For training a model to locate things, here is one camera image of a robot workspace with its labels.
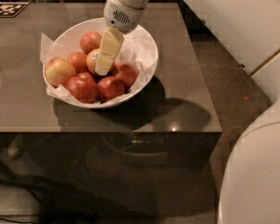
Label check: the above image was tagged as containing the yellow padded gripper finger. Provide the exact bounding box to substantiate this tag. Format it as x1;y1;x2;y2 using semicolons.
95;28;124;76

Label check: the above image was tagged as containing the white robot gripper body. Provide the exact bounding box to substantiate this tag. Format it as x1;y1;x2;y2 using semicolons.
104;0;144;34

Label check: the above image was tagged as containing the yellow-red apple with sticker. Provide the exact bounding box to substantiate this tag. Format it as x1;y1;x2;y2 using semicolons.
86;49;115;77

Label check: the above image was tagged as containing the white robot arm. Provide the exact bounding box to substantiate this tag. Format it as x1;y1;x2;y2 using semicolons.
99;0;280;224

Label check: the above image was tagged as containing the red apple top back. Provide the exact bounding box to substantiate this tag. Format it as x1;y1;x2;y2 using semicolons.
79;31;102;54

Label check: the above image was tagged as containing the red apple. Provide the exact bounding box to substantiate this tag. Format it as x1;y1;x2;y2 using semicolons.
111;63;139;90
97;77;125;102
79;31;102;54
66;74;99;104
67;51;88;73

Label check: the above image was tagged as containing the white paper bowl liner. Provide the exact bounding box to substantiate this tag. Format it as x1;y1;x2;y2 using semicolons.
39;27;153;107

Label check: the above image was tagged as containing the red apple right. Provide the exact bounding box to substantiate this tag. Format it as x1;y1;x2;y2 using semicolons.
111;63;139;90

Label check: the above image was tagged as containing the red apple middle left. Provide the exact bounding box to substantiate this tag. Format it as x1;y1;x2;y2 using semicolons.
67;51;88;73

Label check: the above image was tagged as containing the white ceramic bowl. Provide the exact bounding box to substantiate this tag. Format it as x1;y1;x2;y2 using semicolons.
42;17;159;109

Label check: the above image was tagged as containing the red apple front centre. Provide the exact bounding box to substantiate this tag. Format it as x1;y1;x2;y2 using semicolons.
97;77;125;102

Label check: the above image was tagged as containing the red apple front left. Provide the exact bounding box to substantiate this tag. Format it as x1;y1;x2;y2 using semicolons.
66;74;99;104

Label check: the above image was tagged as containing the yellow-green apple far left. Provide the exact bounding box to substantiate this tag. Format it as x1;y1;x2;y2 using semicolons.
45;57;77;87

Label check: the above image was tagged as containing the black white fiducial marker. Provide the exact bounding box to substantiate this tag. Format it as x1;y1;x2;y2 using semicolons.
0;2;29;18

